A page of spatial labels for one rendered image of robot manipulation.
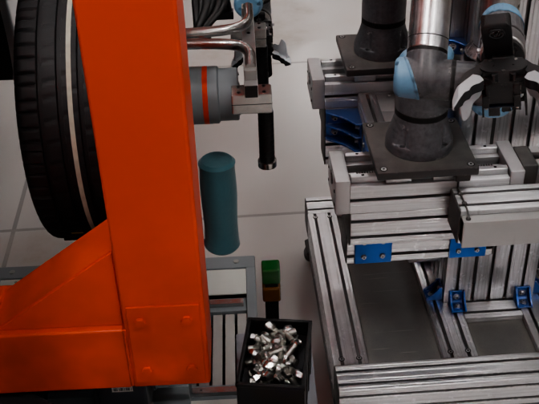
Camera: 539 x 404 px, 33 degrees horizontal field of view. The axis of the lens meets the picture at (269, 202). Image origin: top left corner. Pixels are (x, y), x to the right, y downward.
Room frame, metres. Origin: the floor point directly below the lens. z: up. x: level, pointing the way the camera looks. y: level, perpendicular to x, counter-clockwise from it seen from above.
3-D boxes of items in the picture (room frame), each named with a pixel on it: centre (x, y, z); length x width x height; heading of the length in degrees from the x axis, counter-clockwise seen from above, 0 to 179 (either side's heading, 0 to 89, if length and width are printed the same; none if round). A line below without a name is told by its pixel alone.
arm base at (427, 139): (1.78, -0.34, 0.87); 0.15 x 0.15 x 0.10
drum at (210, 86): (1.99, 0.17, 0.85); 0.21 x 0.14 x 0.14; 91
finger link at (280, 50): (2.21, -0.05, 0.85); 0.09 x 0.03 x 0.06; 37
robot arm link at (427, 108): (1.78, -0.35, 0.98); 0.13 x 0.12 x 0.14; 78
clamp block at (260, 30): (2.16, 0.04, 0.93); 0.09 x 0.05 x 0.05; 91
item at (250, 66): (1.89, 0.12, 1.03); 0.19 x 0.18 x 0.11; 91
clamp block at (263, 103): (1.82, 0.03, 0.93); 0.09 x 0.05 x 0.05; 91
